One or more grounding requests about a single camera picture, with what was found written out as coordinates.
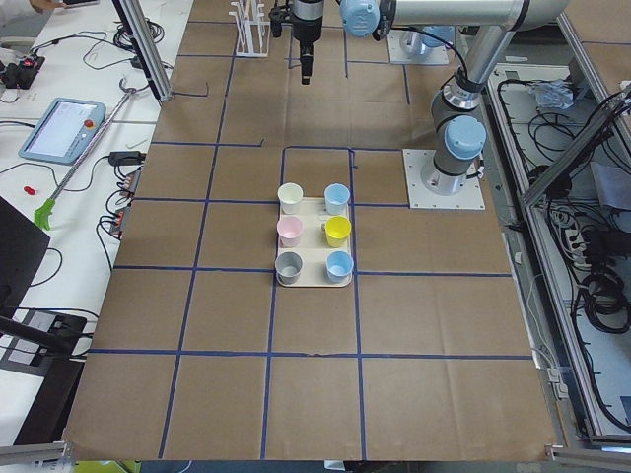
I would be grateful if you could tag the black monitor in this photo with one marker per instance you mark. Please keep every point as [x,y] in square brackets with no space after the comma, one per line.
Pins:
[23,247]

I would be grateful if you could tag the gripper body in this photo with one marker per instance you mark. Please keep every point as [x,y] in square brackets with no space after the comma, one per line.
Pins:
[306,29]

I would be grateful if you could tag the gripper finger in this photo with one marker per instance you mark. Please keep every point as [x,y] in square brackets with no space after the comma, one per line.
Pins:
[307,62]

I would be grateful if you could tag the green handled reacher grabber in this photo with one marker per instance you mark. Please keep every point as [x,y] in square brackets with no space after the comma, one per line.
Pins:
[42,214]

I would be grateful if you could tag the white plastic cup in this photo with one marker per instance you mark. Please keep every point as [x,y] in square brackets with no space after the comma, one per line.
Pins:
[290,195]

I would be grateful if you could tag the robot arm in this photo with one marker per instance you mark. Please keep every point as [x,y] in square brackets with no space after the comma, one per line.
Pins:
[460,135]

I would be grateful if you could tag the grey plastic cup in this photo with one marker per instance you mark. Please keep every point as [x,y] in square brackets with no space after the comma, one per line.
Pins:
[288,267]

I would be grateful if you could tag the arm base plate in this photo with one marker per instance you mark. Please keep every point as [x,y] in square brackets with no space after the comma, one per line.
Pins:
[429,189]
[406,47]

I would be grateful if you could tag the cream serving tray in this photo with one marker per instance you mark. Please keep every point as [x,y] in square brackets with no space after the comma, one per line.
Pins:
[313,246]

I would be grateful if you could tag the aluminium frame post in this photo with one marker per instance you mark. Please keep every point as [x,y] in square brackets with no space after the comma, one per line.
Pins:
[135,24]

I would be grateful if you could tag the white wire cup rack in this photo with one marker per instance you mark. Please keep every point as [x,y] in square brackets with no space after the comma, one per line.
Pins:
[253,28]

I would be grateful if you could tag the black power adapter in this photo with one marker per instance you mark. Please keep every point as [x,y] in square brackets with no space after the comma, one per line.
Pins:
[126,158]

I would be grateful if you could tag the pink plastic cup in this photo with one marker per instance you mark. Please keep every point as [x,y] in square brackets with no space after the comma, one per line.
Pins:
[289,230]

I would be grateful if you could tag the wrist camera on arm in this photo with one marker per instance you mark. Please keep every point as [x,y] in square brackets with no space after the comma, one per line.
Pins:
[279,15]

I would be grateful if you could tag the light blue cup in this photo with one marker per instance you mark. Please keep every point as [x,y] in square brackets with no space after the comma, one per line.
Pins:
[336,198]
[339,266]

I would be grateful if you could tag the yellow plastic cup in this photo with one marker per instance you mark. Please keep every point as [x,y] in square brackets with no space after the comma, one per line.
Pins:
[337,230]

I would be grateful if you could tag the blue teach pendant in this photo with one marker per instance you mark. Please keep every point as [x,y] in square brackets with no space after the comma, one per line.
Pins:
[64,132]

